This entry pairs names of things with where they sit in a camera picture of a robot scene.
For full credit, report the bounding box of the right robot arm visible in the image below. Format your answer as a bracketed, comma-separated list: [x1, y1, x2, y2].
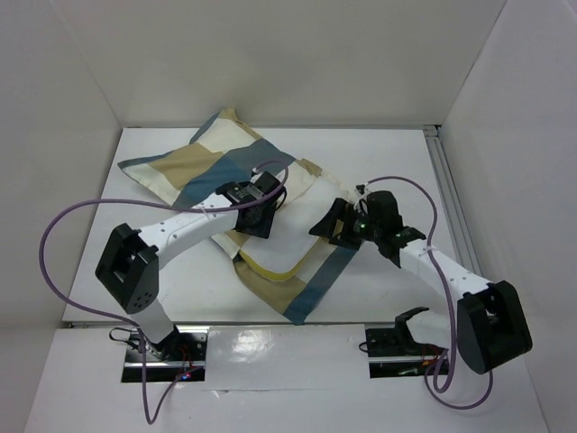
[309, 191, 533, 374]

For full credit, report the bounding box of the aluminium rail front edge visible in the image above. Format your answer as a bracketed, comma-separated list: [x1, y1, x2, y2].
[62, 319, 452, 329]

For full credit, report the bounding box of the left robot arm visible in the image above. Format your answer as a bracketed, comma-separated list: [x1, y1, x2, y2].
[96, 171, 287, 360]

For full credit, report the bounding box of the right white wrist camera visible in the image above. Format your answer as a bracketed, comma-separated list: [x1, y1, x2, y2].
[354, 182, 371, 217]

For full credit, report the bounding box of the blue beige checked pillowcase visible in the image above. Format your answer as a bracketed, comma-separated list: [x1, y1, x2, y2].
[118, 108, 354, 325]

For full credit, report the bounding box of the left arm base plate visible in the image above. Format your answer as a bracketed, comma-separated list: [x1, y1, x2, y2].
[107, 327, 211, 383]

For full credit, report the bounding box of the white pillow yellow edge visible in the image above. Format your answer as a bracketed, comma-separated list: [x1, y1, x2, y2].
[240, 176, 350, 281]

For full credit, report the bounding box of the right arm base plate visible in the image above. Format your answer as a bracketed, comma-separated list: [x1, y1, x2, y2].
[358, 307, 449, 379]

